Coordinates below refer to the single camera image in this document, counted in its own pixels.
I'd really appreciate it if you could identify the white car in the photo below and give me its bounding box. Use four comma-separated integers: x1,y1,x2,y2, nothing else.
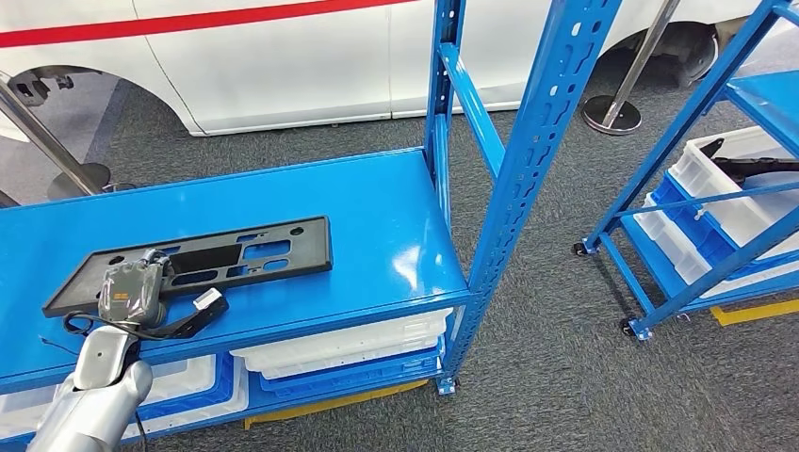
0,0,799,137

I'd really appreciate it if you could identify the blue metal shelf rack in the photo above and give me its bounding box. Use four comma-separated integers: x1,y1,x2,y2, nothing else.
0,0,624,452

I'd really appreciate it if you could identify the black cable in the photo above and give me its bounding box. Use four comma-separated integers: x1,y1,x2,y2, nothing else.
61,310,188,343

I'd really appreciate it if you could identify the black plastic plate bracket part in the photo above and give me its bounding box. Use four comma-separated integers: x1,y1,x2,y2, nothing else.
41,216,334,319

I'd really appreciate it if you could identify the black part in bin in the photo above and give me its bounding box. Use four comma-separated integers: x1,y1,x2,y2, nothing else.
698,137,799,186

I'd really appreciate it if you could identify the red barrier belt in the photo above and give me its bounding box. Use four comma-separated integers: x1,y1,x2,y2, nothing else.
0,0,416,49

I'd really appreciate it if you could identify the blue metal rack with casters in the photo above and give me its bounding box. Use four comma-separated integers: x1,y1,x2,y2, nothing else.
573,0,799,343

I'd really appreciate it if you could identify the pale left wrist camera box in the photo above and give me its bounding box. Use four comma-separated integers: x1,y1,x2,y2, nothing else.
191,287,225,314

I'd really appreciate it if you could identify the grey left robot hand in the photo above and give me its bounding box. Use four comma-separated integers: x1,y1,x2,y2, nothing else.
97,249,176,330

